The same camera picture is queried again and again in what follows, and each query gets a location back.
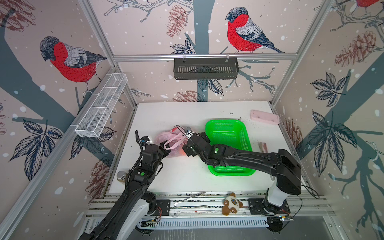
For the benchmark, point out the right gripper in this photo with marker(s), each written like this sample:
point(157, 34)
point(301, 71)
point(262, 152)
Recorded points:
point(188, 149)

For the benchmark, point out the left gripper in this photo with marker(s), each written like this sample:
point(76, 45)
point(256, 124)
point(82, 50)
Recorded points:
point(163, 148)

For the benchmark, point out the pink plastic bag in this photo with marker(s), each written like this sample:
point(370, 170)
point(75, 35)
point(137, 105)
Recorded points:
point(175, 140)

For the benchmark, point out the green plastic basket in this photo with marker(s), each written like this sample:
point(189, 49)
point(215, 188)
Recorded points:
point(234, 134)

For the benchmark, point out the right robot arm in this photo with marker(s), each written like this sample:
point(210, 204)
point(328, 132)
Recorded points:
point(281, 165)

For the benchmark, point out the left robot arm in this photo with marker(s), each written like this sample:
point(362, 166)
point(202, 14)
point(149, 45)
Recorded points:
point(134, 203)

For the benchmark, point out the metal can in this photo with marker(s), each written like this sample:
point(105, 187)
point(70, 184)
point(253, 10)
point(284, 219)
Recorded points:
point(121, 176)

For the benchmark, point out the plush panda toy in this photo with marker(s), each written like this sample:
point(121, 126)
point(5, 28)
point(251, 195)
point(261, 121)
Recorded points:
point(231, 205)

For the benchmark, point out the pink rectangular box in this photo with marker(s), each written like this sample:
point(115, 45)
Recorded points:
point(264, 117)

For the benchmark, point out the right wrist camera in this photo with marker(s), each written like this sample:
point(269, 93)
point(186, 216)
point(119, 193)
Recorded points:
point(188, 132)

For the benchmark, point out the white mesh wall shelf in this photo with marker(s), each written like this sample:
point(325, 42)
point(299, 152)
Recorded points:
point(99, 112)

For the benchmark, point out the black hanging wire basket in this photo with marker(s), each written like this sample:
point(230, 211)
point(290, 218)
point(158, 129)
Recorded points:
point(206, 68)

